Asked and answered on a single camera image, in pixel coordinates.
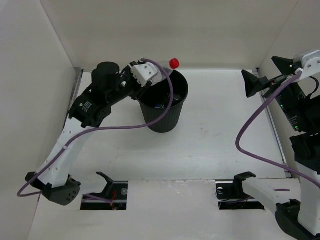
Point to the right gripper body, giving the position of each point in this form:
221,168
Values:
275,82

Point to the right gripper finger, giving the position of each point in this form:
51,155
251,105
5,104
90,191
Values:
284,65
253,84

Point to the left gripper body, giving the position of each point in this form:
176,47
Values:
139,90

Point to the clear bottle red label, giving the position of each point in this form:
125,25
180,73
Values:
168,66

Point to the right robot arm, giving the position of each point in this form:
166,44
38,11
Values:
299,219

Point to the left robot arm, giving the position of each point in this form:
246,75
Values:
109,85

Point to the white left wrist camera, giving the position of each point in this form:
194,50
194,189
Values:
145,73

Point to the left aluminium rail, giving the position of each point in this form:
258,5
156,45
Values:
76,85

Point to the aluminium rail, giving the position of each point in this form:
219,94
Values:
76,85
288,174

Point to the right aluminium rail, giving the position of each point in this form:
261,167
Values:
288,174

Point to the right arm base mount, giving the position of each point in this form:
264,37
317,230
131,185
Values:
230,200

